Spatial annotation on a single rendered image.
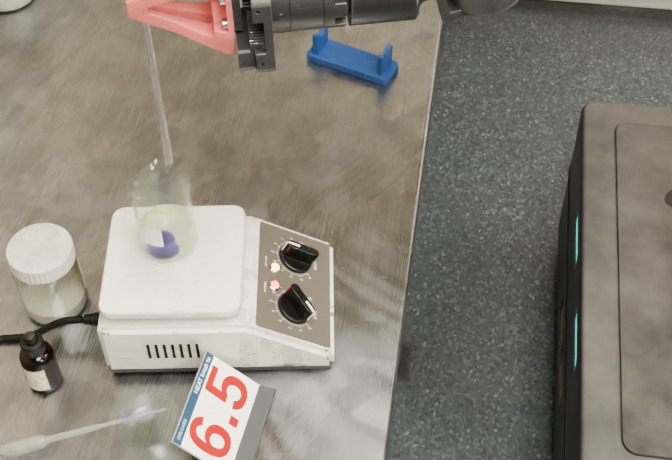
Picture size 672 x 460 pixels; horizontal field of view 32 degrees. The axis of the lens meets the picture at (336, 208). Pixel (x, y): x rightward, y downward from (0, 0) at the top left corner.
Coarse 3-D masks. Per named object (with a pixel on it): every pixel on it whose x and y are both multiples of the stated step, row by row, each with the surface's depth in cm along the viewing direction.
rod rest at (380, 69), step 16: (320, 32) 129; (320, 48) 130; (336, 48) 130; (352, 48) 130; (320, 64) 130; (336, 64) 128; (352, 64) 128; (368, 64) 128; (384, 64) 126; (368, 80) 128; (384, 80) 127
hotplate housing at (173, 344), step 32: (256, 224) 105; (256, 256) 103; (256, 288) 101; (96, 320) 103; (128, 320) 98; (160, 320) 98; (192, 320) 98; (224, 320) 98; (128, 352) 100; (160, 352) 100; (192, 352) 100; (224, 352) 100; (256, 352) 100; (288, 352) 100; (320, 352) 101
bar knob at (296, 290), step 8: (288, 288) 101; (296, 288) 101; (280, 296) 101; (288, 296) 101; (296, 296) 100; (304, 296) 100; (280, 304) 100; (288, 304) 101; (296, 304) 100; (304, 304) 100; (288, 312) 100; (296, 312) 101; (304, 312) 100; (312, 312) 100; (288, 320) 100; (296, 320) 100; (304, 320) 101
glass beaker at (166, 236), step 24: (144, 168) 98; (168, 168) 98; (144, 192) 99; (168, 192) 100; (144, 216) 96; (168, 216) 95; (192, 216) 98; (144, 240) 98; (168, 240) 98; (192, 240) 100
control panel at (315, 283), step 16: (272, 240) 105; (288, 240) 106; (304, 240) 107; (272, 256) 104; (320, 256) 107; (272, 272) 103; (288, 272) 104; (320, 272) 106; (272, 288) 101; (304, 288) 103; (320, 288) 104; (256, 304) 100; (272, 304) 100; (320, 304) 103; (256, 320) 98; (272, 320) 99; (320, 320) 102; (304, 336) 100; (320, 336) 101
